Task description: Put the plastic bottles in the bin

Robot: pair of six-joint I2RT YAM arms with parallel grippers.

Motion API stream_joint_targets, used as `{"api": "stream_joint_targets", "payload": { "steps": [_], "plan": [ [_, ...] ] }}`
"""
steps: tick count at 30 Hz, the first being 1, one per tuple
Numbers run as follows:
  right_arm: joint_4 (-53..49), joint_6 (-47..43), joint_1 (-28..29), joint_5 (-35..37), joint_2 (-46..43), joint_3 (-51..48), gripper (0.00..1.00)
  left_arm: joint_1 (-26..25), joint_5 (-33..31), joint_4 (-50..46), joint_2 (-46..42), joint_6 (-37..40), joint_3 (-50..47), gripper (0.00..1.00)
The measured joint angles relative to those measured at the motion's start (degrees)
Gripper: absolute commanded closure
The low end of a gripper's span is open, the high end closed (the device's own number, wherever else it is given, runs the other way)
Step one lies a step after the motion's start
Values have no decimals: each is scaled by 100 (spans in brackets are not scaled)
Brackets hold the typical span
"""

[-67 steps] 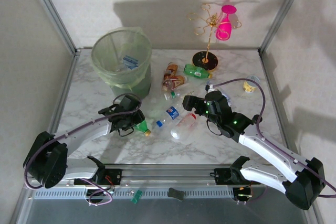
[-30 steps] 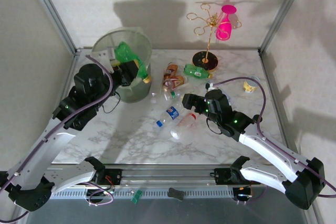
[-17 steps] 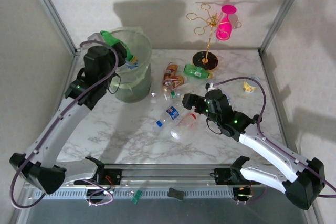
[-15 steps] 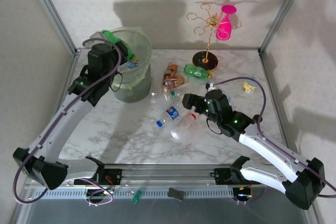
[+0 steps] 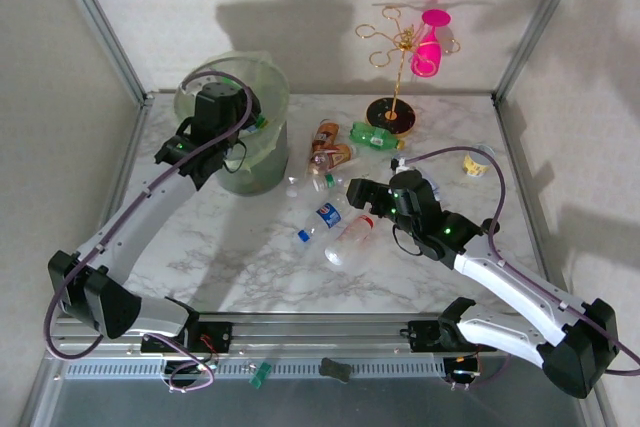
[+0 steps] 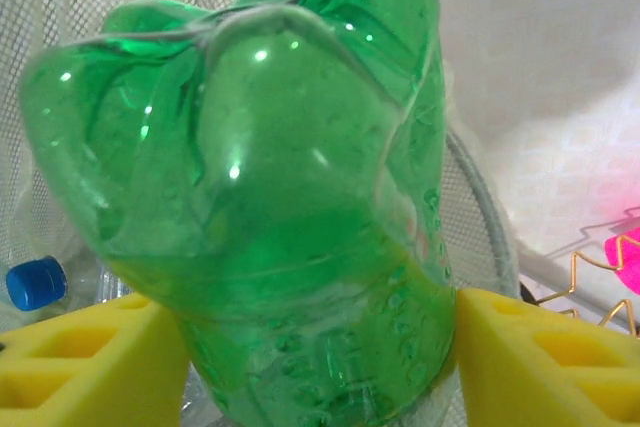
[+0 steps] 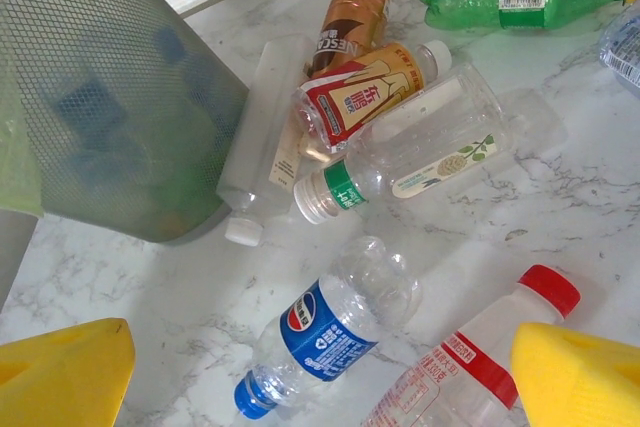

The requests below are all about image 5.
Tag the green plastic soda bottle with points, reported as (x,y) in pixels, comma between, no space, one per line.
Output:
(257,123)
(370,136)

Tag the clear bottle white cap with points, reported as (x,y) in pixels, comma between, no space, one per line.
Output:
(330,181)

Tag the large clear plastic bottle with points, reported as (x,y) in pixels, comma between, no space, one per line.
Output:
(436,191)

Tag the clear bottle blue label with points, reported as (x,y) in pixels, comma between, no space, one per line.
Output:
(327,214)

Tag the orange milk tea bottle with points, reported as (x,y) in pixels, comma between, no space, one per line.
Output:
(337,155)

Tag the frosted bottle white cap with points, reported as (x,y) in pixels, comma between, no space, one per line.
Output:
(292,192)

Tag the brown Nescafe coffee bottle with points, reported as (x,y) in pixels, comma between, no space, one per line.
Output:
(327,132)

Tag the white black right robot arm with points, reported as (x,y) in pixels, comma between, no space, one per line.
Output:
(510,282)

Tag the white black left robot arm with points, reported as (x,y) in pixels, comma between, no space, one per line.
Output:
(130,217)

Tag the pale green bin liner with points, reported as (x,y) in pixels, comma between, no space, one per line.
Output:
(272,92)

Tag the grey mesh waste bin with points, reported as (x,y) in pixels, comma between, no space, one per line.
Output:
(265,172)

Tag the small dark brown bottle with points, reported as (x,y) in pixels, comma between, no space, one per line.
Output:
(491,227)

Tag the yellow tin can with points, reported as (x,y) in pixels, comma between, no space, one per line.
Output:
(475,164)

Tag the pink wine glass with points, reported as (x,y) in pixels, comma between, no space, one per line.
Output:
(427,54)

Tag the small green clip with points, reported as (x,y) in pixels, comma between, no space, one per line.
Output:
(260,377)

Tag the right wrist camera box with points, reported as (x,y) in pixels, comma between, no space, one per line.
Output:
(398,165)

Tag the aluminium side rail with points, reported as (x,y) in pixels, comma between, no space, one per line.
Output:
(129,147)
(515,147)

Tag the aluminium frame post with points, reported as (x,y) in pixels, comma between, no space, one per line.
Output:
(103,27)
(540,22)

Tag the aluminium mounting rail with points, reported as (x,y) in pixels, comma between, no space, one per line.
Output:
(325,337)

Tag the small black bracket piece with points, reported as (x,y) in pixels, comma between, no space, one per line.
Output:
(335,369)

